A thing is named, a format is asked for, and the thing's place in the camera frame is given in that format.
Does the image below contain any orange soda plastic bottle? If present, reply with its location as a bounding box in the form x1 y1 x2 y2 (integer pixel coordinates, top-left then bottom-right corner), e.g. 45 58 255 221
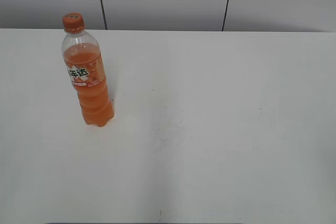
62 30 114 127

